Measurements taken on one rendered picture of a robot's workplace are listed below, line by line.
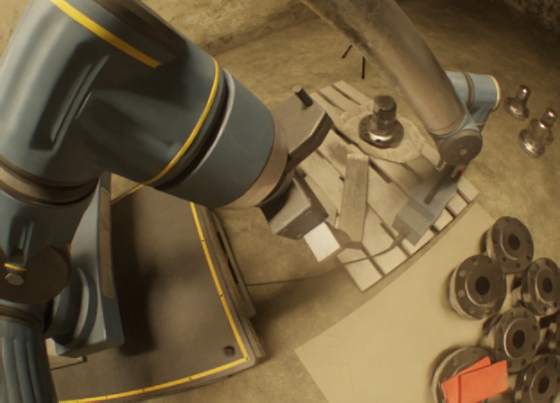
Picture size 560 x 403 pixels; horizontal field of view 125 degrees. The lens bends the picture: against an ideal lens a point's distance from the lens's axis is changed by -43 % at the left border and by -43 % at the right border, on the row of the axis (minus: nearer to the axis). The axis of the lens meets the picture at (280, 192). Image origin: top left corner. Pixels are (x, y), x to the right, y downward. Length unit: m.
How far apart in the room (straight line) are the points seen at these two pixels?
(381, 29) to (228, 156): 0.29
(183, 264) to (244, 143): 0.87
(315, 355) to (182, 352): 0.55
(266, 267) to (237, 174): 1.10
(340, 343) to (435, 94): 0.99
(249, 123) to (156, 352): 0.93
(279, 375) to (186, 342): 0.45
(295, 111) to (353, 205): 0.87
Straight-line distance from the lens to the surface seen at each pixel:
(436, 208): 1.07
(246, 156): 0.18
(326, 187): 1.25
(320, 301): 1.19
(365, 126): 1.46
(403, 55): 0.41
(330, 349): 1.16
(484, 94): 0.76
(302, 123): 0.23
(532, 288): 1.27
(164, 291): 1.03
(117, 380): 1.17
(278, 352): 1.19
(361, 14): 0.37
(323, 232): 0.28
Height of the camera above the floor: 1.17
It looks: 55 degrees down
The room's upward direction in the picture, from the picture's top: 19 degrees counter-clockwise
